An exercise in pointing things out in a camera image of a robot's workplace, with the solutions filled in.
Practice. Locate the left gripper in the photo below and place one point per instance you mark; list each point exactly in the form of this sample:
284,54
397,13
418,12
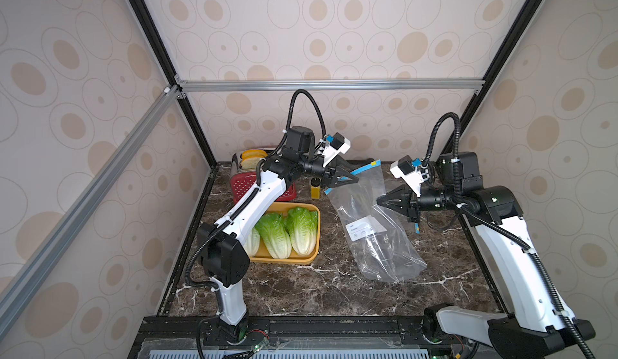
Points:
330,171

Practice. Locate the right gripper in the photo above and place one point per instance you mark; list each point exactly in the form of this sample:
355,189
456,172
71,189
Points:
412,202

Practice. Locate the clear zipper bag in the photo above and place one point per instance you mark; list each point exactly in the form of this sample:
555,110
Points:
376,237

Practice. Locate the chinese cabbage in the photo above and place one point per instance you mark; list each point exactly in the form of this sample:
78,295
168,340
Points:
272,230
301,225
252,244

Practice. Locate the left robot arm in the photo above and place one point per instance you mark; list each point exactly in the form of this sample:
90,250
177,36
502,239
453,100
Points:
220,261

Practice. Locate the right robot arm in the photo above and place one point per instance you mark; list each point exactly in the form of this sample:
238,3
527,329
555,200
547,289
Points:
538,323

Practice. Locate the yellow spice bottle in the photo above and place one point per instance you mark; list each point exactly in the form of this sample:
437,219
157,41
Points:
315,184

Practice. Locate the yellow bread slice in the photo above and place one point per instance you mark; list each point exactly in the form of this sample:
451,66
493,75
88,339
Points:
253,153

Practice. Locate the white bread slice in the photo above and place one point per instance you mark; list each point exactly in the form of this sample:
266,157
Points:
250,163

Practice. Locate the red silver toaster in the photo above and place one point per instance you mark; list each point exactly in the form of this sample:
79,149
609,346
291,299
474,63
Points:
241,182

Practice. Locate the yellow tray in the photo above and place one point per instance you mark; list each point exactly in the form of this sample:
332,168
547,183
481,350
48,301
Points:
282,208

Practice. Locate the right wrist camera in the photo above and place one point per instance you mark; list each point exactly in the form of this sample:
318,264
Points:
412,172

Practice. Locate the horizontal aluminium rail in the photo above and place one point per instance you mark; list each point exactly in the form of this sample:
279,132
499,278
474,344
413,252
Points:
331,85

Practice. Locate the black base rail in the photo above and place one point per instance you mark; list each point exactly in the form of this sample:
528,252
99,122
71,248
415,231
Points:
314,327

